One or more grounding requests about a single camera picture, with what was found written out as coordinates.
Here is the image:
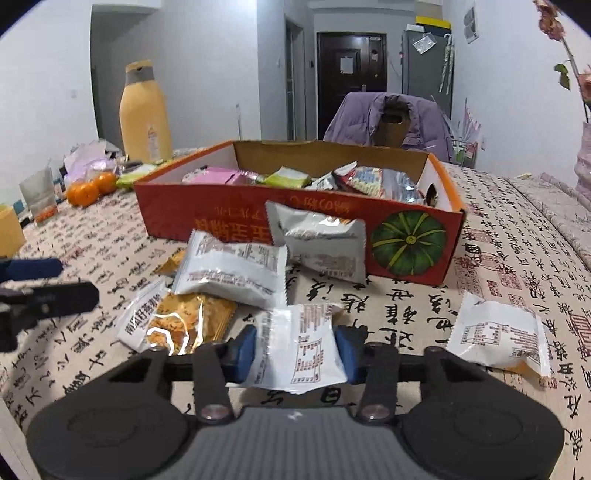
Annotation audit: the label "clear plastic cup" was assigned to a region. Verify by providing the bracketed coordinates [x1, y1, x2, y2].
[19, 168, 58, 224]

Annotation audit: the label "small orange snack packet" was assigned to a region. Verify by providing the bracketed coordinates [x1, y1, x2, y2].
[152, 249, 188, 278]

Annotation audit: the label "golden snack packet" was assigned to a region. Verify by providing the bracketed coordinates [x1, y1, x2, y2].
[145, 293, 238, 356]

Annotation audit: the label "dried pink roses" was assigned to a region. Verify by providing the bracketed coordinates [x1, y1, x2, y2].
[533, 0, 591, 121]

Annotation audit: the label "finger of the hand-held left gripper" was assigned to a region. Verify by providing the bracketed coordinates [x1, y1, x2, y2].
[0, 257, 64, 282]
[0, 281, 100, 319]

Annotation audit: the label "folded white umbrella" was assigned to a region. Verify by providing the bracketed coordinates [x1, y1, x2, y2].
[438, 32, 455, 93]

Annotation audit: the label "small green white snack packet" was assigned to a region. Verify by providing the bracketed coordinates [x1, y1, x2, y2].
[264, 167, 315, 188]

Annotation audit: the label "white purple plastic bag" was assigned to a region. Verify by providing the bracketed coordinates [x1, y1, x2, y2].
[64, 140, 121, 183]

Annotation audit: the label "orange cardboard box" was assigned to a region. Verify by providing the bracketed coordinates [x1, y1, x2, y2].
[134, 140, 465, 287]

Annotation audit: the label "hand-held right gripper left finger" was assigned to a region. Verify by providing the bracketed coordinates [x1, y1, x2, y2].
[107, 324, 258, 424]

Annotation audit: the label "pink wire rack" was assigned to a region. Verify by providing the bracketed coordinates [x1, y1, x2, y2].
[452, 99, 485, 167]

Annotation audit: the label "wooden chair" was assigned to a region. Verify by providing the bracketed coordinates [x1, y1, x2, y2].
[373, 104, 414, 148]

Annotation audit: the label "grey refrigerator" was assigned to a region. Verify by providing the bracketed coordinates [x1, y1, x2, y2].
[401, 28, 455, 109]

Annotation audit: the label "yellow thermos bottle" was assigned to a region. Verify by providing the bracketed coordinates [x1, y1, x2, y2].
[119, 60, 174, 161]

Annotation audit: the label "narrow white snack packet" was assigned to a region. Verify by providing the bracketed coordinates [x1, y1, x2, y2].
[117, 279, 171, 354]

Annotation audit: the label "pink ribbed vase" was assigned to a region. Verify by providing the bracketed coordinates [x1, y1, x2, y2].
[573, 134, 591, 204]

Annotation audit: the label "purple padded jacket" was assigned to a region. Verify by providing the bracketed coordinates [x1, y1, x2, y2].
[323, 91, 455, 162]

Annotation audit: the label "pink snack packet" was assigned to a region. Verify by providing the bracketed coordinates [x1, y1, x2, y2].
[182, 167, 241, 185]

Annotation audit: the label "dark brown door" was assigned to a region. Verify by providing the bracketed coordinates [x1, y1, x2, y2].
[317, 32, 387, 139]

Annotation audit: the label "pile of assorted snacks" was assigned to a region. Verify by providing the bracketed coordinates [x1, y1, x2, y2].
[240, 161, 428, 205]

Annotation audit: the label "grey quilted blanket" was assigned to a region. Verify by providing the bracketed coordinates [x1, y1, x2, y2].
[508, 173, 591, 268]

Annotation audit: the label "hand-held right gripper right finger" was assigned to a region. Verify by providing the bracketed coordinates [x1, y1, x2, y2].
[335, 325, 472, 424]

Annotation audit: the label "yellow cup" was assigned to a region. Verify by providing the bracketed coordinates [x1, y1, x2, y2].
[0, 205, 27, 257]

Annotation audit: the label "wall poster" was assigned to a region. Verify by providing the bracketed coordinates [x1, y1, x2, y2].
[463, 4, 478, 44]

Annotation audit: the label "long green white snack packet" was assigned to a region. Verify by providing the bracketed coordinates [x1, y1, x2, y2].
[115, 167, 158, 190]

